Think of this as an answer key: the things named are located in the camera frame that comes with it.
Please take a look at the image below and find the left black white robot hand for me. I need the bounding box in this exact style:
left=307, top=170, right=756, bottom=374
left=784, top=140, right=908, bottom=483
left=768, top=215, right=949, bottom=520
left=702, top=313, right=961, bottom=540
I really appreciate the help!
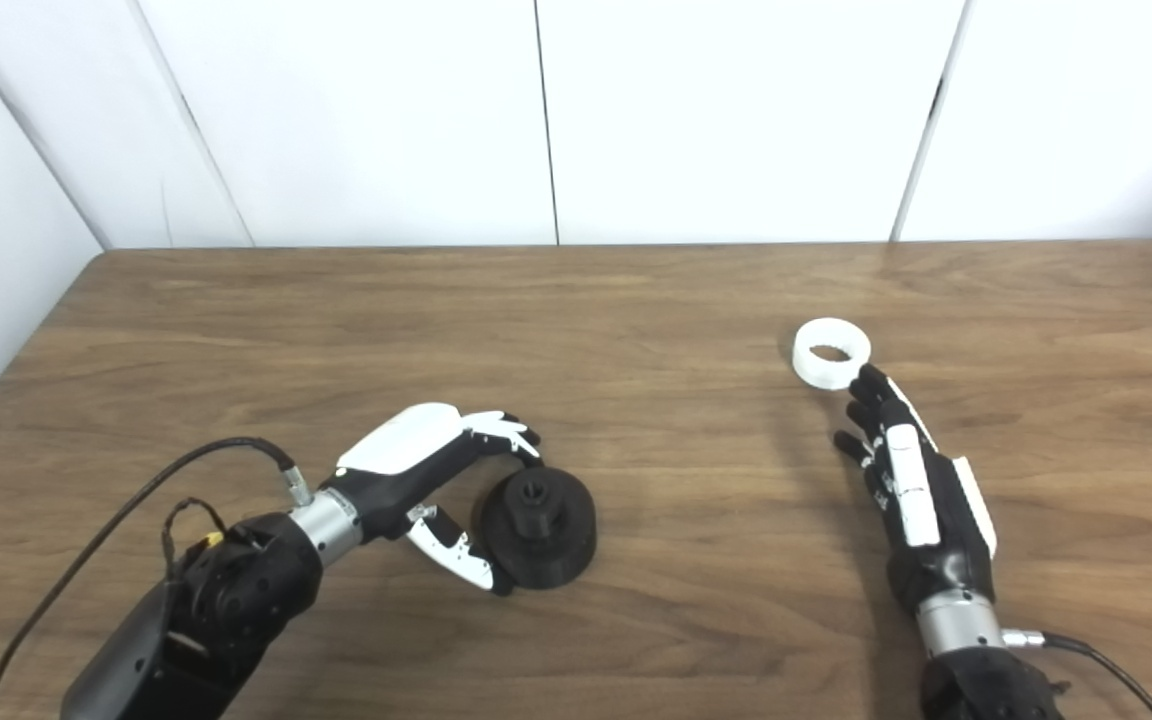
left=321, top=403, right=543, bottom=596

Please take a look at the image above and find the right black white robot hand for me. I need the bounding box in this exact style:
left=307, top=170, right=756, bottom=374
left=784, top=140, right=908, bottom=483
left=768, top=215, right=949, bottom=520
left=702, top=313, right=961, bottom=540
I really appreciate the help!
left=833, top=363, right=999, bottom=613

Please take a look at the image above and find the white plastic ring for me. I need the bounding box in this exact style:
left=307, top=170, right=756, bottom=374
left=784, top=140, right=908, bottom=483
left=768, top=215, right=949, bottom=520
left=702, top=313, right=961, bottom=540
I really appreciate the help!
left=793, top=318, right=873, bottom=391

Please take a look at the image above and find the round black plastic part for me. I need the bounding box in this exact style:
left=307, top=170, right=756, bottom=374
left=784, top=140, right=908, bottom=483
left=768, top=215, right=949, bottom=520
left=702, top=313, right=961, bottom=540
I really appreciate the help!
left=476, top=467, right=599, bottom=591

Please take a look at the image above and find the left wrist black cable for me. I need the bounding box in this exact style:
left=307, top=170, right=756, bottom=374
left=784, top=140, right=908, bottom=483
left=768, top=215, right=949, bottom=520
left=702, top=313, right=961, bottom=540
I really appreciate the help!
left=0, top=437, right=315, bottom=720

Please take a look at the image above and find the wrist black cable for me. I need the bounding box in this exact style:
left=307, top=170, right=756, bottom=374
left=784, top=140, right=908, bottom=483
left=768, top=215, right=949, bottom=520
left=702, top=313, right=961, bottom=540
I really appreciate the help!
left=0, top=437, right=315, bottom=720
left=1001, top=628, right=1152, bottom=720

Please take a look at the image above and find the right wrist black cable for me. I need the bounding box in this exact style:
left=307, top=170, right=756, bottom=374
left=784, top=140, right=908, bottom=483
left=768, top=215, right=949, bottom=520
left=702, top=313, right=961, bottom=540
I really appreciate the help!
left=1001, top=628, right=1152, bottom=720

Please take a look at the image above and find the thin wire with yellow plug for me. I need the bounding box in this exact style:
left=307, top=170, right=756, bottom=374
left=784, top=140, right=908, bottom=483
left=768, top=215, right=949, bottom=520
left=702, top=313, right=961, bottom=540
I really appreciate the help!
left=161, top=497, right=267, bottom=581

